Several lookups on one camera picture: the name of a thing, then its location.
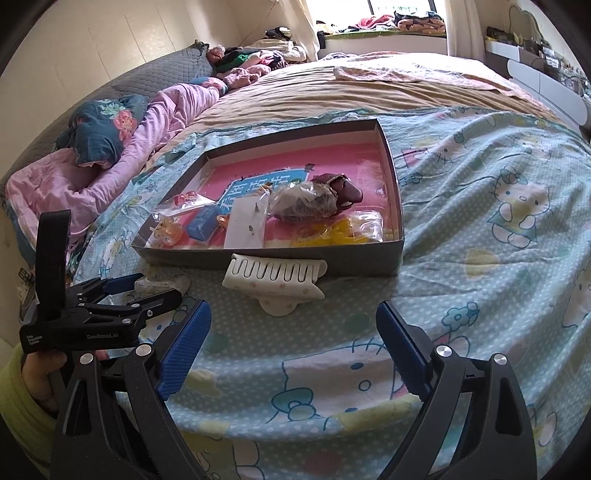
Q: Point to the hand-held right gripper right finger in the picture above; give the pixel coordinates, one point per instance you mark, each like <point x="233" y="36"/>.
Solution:
<point x="404" y="350"/>

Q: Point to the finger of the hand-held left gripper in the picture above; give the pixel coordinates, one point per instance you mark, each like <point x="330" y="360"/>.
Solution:
<point x="157" y="300"/>
<point x="124" y="283"/>

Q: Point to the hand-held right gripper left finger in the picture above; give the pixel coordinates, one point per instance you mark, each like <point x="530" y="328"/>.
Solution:
<point x="182" y="350"/>

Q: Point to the clear bag with cream beads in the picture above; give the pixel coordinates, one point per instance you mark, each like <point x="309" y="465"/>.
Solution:
<point x="161" y="285"/>

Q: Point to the blue plastic box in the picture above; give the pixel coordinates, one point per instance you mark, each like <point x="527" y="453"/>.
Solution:
<point x="203" y="224"/>

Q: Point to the orange hair clip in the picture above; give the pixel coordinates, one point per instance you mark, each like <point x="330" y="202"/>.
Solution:
<point x="222" y="220"/>

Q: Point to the bagged red ball earrings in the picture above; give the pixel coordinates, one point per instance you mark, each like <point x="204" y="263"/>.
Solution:
<point x="191" y="201"/>

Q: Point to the white earring card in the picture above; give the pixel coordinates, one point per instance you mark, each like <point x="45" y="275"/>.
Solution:
<point x="244" y="224"/>

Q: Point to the grey cardboard box tray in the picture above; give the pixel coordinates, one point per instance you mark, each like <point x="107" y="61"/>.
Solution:
<point x="323" y="263"/>

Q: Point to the white hair claw clip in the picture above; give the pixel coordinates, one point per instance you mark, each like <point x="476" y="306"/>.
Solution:
<point x="277" y="277"/>

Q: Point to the bagged yellow jewelry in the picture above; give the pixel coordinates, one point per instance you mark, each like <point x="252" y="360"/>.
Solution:
<point x="341" y="228"/>

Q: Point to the dark red clip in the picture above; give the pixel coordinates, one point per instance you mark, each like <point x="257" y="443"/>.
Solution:
<point x="346" y="189"/>

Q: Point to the person's left forearm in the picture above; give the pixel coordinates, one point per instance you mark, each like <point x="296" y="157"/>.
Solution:
<point x="18" y="424"/>

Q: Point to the person's left hand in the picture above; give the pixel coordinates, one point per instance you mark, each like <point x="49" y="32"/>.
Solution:
<point x="44" y="378"/>

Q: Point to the cartoon cat printed bedsheet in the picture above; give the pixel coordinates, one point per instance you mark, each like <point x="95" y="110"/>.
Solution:
<point x="461" y="277"/>

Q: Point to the dark floral pillow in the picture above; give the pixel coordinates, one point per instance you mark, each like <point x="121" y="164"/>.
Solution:
<point x="101" y="124"/>

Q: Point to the pink quilt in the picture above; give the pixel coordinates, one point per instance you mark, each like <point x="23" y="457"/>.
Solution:
<point x="161" y="120"/>

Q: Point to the grey quilted headboard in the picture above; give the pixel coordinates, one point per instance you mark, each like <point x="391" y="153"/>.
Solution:
<point x="92" y="78"/>

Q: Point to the tan bed cover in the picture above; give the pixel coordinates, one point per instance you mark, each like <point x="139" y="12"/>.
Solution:
<point x="323" y="101"/>

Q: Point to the pile of clothes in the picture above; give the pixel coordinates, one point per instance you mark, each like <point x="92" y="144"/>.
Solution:
<point x="258" y="60"/>

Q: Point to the pale pink cloth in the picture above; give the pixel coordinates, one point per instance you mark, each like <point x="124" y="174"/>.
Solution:
<point x="415" y="76"/>

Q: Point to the white and grey dresser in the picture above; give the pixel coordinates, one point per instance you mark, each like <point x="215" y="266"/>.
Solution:
<point x="545" y="78"/>

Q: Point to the window sill with bedding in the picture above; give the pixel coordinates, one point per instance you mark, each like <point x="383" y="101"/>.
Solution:
<point x="388" y="32"/>

